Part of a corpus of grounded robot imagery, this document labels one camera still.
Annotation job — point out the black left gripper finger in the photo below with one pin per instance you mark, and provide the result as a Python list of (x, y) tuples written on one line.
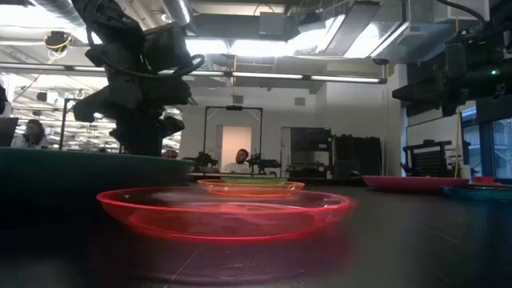
[(134, 138), (172, 126)]

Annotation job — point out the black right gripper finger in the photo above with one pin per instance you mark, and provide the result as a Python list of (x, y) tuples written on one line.
[(434, 109), (420, 94)]

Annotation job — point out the teal plastic plate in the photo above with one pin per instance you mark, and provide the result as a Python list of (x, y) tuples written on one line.
[(80, 176)]

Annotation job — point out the pink plastic plate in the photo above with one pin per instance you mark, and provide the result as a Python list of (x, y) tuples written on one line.
[(414, 182)]

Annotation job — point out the blue plastic plate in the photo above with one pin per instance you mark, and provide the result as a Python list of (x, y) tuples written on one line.
[(480, 193)]

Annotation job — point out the orange transparent plastic plate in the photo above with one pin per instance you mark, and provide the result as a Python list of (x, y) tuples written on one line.
[(252, 188)]

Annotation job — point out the red transparent plastic plate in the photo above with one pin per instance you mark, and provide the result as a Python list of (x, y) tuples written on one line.
[(224, 216)]

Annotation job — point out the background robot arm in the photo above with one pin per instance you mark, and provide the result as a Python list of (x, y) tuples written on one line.
[(204, 160), (264, 163)]

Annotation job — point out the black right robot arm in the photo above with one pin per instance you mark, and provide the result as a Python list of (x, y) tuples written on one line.
[(502, 24)]

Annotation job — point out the black perforated cart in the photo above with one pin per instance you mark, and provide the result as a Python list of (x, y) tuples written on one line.
[(430, 160)]

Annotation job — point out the person at white desk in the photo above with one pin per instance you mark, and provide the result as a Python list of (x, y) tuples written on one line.
[(240, 162)]

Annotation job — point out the black cabinet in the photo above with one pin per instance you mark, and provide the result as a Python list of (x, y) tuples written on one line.
[(358, 154)]

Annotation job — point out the red box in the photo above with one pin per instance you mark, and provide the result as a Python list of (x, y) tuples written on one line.
[(485, 179)]

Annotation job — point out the person beside monitor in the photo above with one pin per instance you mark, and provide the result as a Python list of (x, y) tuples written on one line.
[(33, 134)]

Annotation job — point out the long ceiling light bar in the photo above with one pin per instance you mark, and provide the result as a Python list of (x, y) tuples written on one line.
[(280, 75)]

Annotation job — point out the dark shelf unit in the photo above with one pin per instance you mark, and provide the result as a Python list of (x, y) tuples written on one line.
[(311, 152)]

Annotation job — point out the dark computer monitor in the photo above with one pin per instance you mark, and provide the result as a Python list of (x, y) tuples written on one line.
[(8, 132)]

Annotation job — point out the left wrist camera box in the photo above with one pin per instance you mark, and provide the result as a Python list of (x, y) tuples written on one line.
[(168, 46)]

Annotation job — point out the dark window frame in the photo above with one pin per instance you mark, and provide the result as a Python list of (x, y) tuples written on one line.
[(486, 144)]

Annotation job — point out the black frame with camera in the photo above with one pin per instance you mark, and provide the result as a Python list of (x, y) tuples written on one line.
[(234, 107)]

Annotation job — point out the black metal frame stand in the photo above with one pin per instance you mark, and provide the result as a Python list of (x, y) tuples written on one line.
[(62, 124)]

